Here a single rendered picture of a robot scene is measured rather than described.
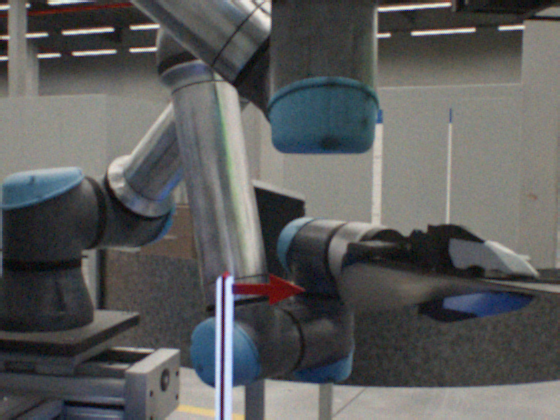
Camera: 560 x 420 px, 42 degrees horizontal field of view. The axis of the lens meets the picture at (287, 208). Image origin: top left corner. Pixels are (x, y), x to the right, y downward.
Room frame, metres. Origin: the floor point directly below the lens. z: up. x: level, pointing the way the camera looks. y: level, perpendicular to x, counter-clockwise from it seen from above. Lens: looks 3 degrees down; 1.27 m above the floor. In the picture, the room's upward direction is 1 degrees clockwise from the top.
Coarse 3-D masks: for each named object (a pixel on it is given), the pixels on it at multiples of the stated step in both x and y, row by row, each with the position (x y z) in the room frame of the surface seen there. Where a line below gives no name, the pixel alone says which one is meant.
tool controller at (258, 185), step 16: (256, 192) 1.14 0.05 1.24; (272, 192) 1.14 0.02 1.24; (288, 192) 1.26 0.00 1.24; (272, 208) 1.14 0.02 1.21; (288, 208) 1.14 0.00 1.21; (304, 208) 1.19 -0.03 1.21; (272, 224) 1.14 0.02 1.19; (288, 224) 1.14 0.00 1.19; (272, 240) 1.14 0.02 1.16; (272, 256) 1.14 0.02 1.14; (272, 272) 1.14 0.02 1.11
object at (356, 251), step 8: (352, 248) 0.68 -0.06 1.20; (360, 248) 0.68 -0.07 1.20; (368, 248) 0.68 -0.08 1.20; (376, 248) 0.69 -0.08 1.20; (384, 248) 0.72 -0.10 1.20; (392, 248) 0.74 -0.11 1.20; (344, 256) 0.69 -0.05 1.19; (352, 256) 0.68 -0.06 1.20; (360, 256) 0.67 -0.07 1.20; (368, 256) 0.67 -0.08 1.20; (376, 256) 0.69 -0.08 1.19; (384, 256) 0.72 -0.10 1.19; (392, 256) 0.75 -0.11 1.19; (344, 264) 0.68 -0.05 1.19
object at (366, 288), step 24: (360, 264) 0.49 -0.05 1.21; (384, 264) 0.48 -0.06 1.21; (408, 264) 0.48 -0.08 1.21; (360, 288) 0.59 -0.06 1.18; (384, 288) 0.59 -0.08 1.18; (408, 288) 0.59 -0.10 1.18; (432, 288) 0.59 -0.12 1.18; (456, 288) 0.59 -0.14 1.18; (480, 288) 0.59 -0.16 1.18; (504, 288) 0.50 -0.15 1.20; (528, 288) 0.49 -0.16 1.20; (552, 288) 0.51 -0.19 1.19; (360, 312) 0.68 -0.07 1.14
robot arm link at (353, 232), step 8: (352, 224) 0.83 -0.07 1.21; (360, 224) 0.82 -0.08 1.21; (368, 224) 0.82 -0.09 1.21; (344, 232) 0.82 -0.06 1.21; (352, 232) 0.81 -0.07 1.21; (360, 232) 0.80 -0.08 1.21; (336, 240) 0.82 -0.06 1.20; (344, 240) 0.81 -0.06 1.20; (352, 240) 0.80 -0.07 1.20; (360, 240) 0.80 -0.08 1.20; (336, 248) 0.81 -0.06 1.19; (344, 248) 0.80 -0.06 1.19; (328, 256) 0.82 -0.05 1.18; (336, 256) 0.81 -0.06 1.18; (336, 264) 0.81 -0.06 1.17; (336, 272) 0.82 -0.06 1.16
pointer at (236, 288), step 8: (272, 280) 0.57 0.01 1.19; (280, 280) 0.57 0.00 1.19; (232, 288) 0.57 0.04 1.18; (240, 288) 0.57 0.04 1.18; (248, 288) 0.57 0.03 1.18; (256, 288) 0.57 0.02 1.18; (264, 288) 0.57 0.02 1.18; (272, 288) 0.57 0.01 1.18; (280, 288) 0.57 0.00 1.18; (288, 288) 0.57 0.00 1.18; (296, 288) 0.57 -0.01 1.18; (272, 296) 0.57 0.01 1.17; (280, 296) 0.57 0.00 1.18; (288, 296) 0.57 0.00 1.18
